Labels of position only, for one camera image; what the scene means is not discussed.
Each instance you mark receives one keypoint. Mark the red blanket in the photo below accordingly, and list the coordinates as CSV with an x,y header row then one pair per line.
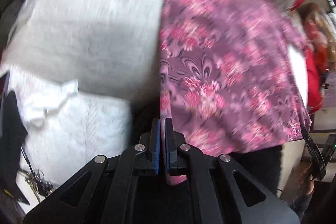
x,y
314,95

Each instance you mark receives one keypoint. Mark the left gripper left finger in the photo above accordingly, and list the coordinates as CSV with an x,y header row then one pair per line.
x,y
152,141

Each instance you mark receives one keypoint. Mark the purple pink floral garment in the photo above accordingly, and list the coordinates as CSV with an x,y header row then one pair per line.
x,y
227,83

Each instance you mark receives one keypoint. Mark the white quilted bed cover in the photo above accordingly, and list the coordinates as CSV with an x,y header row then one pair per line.
x,y
86,76

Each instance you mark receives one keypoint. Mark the doll in plastic bag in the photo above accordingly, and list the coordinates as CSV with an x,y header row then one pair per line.
x,y
320,32

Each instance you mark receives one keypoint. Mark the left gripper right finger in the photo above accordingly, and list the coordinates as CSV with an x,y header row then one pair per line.
x,y
173,140

